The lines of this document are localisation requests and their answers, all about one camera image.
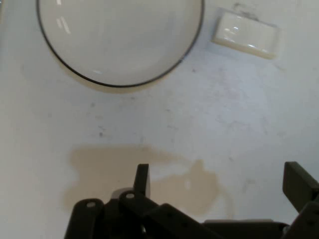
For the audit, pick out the white bowl with black rim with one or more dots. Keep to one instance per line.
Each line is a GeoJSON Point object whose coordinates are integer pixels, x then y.
{"type": "Point", "coordinates": [119, 42]}

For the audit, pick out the white ceramic cutlery rest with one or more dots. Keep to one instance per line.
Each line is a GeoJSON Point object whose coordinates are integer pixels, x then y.
{"type": "Point", "coordinates": [246, 35]}

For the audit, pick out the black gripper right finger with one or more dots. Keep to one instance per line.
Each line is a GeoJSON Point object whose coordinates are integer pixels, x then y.
{"type": "Point", "coordinates": [296, 189]}

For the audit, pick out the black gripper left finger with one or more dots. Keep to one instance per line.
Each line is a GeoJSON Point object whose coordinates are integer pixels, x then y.
{"type": "Point", "coordinates": [139, 209]}

